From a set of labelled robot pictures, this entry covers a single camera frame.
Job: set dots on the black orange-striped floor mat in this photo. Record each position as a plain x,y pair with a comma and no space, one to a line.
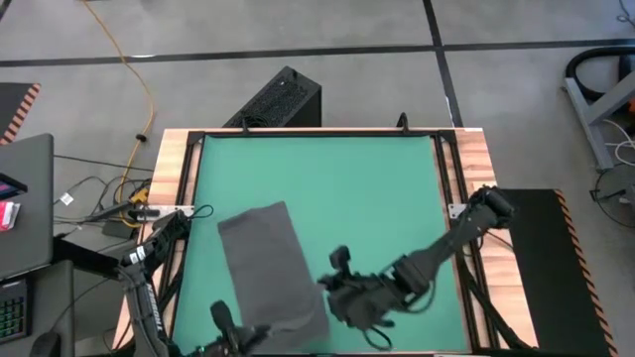
12,106
546,277

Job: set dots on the black computer tower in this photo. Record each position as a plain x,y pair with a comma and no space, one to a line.
283,99

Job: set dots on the dark grey side desk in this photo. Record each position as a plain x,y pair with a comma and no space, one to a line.
49,307

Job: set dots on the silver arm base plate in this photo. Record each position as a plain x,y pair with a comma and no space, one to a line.
456,210
173,210

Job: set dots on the grey desk top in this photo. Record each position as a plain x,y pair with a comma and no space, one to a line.
30,223

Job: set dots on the black keyboard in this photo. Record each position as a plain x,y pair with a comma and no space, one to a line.
12,312

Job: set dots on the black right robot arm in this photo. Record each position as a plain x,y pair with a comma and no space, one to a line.
446,243

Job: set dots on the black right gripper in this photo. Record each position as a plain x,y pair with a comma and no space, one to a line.
362,300

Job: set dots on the black power brick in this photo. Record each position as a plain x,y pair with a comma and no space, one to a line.
118,229

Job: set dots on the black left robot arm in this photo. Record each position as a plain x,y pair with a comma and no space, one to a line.
149,307

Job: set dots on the black aluminium table frame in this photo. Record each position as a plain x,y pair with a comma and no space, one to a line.
195,136

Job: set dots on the black desk beam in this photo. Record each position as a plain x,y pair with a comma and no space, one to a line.
89,258

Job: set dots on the green table mat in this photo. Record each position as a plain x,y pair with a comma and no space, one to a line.
347,173

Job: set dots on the grey metal stand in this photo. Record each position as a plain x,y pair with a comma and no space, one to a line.
590,124

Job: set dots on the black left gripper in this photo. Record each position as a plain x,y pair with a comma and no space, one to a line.
238,342

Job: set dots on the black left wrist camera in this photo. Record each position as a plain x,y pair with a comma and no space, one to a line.
221,315

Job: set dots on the black computer mouse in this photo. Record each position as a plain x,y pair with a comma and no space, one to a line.
45,344

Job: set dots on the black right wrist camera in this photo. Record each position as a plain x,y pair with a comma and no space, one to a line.
340,257

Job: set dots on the black table clamp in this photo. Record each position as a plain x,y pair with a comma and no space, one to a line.
403,123

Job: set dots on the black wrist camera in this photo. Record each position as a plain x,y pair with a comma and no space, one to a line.
221,315
340,257

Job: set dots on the dark tablet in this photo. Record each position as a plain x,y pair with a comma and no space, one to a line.
10,186

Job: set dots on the red white packet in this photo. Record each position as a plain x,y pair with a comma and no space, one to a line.
7,215

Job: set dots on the grey terry towel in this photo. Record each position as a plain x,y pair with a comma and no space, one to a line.
268,268

